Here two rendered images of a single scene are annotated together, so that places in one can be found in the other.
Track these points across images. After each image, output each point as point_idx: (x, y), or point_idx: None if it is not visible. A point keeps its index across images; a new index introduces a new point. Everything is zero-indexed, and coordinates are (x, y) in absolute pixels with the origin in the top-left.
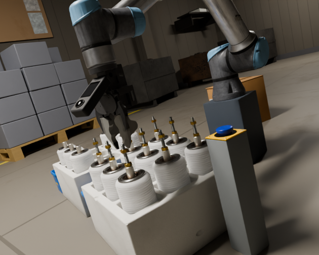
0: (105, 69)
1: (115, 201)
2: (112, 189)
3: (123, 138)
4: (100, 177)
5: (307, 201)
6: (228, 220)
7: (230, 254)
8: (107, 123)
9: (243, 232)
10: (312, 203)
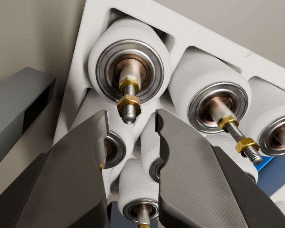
0: None
1: (184, 47)
2: (201, 63)
3: (92, 122)
4: (264, 98)
5: (27, 154)
6: (34, 89)
7: (51, 66)
8: (170, 187)
9: (15, 78)
10: (22, 152)
